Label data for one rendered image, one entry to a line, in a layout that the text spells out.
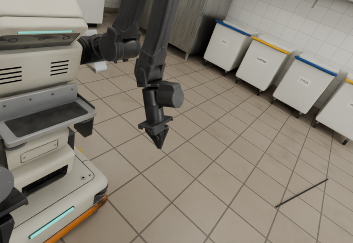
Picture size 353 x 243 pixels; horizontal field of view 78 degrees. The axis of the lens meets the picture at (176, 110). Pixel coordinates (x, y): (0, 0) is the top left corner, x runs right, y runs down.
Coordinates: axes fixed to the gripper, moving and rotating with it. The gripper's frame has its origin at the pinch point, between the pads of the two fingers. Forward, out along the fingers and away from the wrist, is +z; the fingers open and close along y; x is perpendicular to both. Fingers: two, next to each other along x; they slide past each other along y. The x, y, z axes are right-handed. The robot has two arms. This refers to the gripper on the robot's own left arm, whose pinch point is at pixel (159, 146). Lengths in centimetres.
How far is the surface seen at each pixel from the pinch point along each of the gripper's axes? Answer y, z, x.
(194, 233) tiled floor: 36, 80, 15
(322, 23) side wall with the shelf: 352, -34, -22
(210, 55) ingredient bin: 288, -2, 128
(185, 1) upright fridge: 266, -87, 154
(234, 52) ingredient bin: 289, -6, 86
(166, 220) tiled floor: 29, 72, 30
